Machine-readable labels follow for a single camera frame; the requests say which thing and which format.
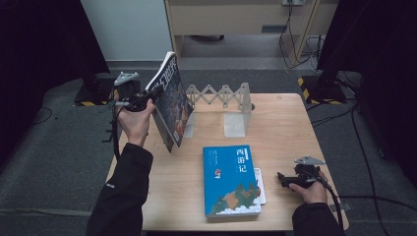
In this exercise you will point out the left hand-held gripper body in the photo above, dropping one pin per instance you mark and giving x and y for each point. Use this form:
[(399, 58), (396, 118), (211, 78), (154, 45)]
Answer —
[(129, 93)]

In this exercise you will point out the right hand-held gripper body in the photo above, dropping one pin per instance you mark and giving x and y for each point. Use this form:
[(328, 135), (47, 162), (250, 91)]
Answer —
[(306, 172)]

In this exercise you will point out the dark cover magazine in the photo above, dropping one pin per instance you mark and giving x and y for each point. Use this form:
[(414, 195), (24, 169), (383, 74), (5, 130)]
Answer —
[(161, 126), (173, 108)]

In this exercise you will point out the small white book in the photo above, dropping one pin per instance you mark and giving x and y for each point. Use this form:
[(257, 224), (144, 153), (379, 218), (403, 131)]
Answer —
[(261, 187)]

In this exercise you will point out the blue cover book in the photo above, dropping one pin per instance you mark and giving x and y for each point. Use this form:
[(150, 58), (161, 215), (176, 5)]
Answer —
[(229, 177)]

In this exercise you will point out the expandable grey metal book rack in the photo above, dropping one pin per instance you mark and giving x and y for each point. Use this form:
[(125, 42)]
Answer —
[(234, 126)]

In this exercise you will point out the person's right hand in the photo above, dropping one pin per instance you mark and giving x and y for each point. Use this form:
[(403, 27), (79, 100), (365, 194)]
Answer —
[(314, 193)]

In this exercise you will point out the person's left hand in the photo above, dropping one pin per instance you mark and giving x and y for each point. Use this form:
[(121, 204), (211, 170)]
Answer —
[(136, 126)]

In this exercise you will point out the black stand with striped base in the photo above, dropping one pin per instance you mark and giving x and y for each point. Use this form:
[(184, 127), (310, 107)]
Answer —
[(324, 91), (95, 95)]

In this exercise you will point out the black tape floor mark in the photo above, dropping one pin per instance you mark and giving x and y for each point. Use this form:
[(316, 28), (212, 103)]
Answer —
[(108, 131)]

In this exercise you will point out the grey tape piece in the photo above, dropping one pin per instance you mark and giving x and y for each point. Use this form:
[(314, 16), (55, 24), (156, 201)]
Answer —
[(344, 206)]

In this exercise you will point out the white partition panel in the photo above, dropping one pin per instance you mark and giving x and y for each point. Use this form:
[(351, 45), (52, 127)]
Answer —
[(131, 29)]

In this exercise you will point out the black curtain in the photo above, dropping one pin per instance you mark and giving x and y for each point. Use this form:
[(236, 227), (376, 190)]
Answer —
[(39, 49), (393, 65)]

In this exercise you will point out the light wooden desk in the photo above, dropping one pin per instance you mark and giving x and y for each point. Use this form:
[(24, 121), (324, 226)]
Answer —
[(229, 19)]

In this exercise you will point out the white power strip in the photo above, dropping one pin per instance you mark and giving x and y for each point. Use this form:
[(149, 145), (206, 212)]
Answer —
[(293, 2)]

